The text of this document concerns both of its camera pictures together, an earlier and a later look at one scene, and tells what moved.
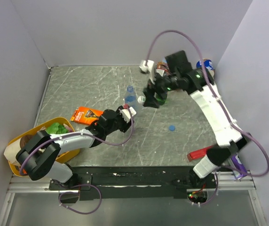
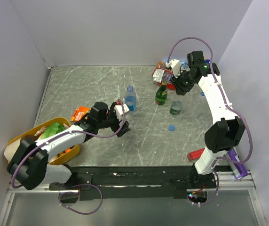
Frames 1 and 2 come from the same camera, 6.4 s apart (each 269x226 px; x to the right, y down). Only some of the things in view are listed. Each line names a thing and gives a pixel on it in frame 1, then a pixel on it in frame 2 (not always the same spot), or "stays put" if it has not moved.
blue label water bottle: [130, 98] stays put
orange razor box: [85, 115] stays put
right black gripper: [150, 101] → [180, 90]
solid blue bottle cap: [172, 127] stays put
